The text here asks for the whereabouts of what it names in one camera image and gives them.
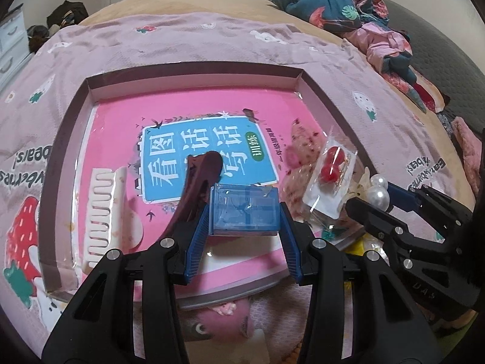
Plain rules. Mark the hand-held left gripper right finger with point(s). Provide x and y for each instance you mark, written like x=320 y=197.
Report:
x=290 y=242

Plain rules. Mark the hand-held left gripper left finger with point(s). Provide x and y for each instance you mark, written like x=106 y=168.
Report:
x=197 y=242

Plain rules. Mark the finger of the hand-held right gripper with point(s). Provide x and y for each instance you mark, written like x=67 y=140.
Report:
x=401 y=197
x=375 y=220

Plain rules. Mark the pearl hair clip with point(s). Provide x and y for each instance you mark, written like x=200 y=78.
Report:
x=379 y=195

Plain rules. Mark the small blue plastic box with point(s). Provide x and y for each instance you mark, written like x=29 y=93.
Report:
x=242 y=212

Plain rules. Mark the maroon hair clip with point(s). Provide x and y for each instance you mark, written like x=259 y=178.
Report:
x=204 y=174

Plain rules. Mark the red earrings clear packet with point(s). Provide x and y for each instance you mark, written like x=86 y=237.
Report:
x=329 y=167

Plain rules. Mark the white hair claw clip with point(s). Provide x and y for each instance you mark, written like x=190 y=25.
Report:
x=120 y=189

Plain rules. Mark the beige dotted bow scrunchie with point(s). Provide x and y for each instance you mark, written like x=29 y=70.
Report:
x=303 y=140

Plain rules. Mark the shallow brown cardboard box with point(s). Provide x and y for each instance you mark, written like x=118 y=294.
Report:
x=68 y=140

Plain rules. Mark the pink plush cloth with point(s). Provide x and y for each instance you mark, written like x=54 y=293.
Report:
x=466 y=151

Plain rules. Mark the pink plush hair clip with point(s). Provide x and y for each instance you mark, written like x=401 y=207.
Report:
x=227 y=326

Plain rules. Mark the pink book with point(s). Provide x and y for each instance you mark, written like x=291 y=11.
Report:
x=113 y=132

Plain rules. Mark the grey headboard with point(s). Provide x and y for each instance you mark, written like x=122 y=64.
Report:
x=435 y=57

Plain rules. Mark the pink floral garment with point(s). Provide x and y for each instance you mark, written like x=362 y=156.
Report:
x=382 y=45

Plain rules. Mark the lilac printed blanket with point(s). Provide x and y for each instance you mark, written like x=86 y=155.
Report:
x=227 y=45

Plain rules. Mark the dark floral quilt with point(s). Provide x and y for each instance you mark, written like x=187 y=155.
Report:
x=333 y=0

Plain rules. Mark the pile of dark clothes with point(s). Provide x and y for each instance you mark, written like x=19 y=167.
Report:
x=38 y=36

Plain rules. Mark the black bag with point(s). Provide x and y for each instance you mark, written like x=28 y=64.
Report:
x=68 y=13

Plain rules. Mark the white drawer cabinet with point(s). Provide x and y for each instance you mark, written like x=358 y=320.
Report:
x=13 y=41

